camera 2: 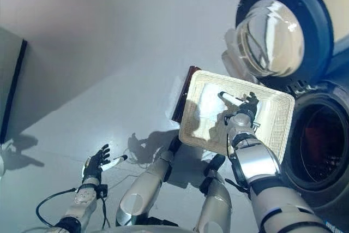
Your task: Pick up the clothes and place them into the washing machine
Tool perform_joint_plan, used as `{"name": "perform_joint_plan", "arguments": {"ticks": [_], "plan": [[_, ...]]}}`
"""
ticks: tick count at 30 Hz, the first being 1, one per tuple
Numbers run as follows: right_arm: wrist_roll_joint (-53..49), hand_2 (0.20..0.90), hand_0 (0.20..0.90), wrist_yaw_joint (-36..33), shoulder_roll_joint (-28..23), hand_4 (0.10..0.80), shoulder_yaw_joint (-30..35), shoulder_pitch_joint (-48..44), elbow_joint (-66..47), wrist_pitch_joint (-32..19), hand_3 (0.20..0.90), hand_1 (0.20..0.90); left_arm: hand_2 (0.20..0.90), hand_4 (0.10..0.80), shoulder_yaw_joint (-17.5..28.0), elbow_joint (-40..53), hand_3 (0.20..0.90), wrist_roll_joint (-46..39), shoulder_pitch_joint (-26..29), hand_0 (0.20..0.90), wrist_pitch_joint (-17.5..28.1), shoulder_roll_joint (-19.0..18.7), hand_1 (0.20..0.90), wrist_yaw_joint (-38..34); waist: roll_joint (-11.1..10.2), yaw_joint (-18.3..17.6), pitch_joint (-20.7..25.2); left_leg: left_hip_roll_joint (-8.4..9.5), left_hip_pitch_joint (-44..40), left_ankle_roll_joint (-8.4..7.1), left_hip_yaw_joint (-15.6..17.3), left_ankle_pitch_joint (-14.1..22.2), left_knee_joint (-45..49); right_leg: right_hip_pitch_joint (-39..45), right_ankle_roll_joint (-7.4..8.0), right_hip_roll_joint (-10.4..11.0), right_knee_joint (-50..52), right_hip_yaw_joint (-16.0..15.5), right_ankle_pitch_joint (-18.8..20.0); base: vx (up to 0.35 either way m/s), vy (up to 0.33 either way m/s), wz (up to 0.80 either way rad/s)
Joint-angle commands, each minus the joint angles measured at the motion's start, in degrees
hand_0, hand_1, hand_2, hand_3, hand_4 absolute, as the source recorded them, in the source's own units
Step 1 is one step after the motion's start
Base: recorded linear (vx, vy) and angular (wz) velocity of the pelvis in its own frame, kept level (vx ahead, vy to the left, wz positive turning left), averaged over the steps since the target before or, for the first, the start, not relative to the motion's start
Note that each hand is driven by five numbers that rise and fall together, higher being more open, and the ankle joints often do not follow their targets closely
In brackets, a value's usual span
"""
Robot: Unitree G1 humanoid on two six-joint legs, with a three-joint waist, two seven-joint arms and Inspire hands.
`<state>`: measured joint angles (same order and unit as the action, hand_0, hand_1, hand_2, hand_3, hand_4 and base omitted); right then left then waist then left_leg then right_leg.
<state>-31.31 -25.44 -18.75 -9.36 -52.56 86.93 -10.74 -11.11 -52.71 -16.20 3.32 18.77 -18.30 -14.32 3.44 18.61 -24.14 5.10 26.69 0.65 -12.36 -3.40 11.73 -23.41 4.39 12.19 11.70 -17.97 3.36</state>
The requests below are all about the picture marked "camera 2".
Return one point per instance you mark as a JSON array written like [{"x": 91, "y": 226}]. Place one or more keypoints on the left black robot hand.
[{"x": 92, "y": 166}]

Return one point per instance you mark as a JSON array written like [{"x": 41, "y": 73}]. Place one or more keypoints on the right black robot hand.
[{"x": 249, "y": 106}]

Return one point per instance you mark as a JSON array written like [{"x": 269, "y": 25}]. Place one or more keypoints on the white cloth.
[{"x": 211, "y": 99}]

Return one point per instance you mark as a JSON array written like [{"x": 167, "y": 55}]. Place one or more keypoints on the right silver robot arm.
[{"x": 261, "y": 167}]

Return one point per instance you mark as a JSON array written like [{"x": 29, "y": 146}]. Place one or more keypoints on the dark grey washing machine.
[{"x": 308, "y": 189}]

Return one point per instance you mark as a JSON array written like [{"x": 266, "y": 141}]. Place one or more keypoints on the cream wicker basket tray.
[{"x": 275, "y": 124}]

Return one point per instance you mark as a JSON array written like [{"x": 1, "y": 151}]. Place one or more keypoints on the round glass washer door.
[{"x": 272, "y": 47}]

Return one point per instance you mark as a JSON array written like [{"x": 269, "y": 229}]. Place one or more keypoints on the brown stool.
[{"x": 182, "y": 99}]

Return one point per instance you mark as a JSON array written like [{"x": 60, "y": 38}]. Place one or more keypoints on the silver robot torso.
[{"x": 141, "y": 229}]

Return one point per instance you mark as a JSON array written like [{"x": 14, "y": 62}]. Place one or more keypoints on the white rounded device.
[{"x": 2, "y": 162}]

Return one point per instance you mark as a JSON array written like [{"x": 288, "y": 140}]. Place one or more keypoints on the grey cabinet with dark edge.
[{"x": 8, "y": 85}]

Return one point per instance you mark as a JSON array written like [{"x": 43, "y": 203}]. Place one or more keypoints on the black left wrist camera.
[{"x": 102, "y": 191}]

